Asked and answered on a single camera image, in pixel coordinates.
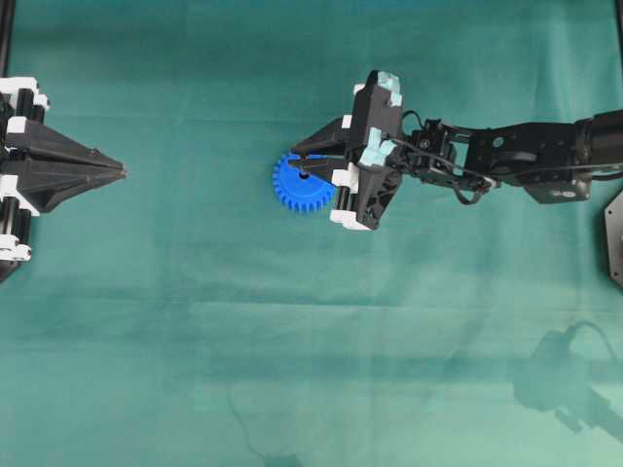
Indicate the green table cloth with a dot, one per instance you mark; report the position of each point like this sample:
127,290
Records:
184,317

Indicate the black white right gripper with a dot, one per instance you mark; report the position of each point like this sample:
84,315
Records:
366,183

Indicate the grey metal arm base plate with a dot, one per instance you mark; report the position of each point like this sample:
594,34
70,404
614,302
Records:
613,233

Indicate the black frame post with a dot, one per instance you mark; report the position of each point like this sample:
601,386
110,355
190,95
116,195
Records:
8,9

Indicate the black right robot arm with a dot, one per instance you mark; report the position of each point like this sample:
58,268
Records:
552,162

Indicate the small grey metal shaft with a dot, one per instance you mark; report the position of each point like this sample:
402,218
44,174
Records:
313,159

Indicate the blue plastic spur gear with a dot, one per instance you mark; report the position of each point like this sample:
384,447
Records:
299,191

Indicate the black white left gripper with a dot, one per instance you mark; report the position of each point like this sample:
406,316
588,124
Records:
39,189

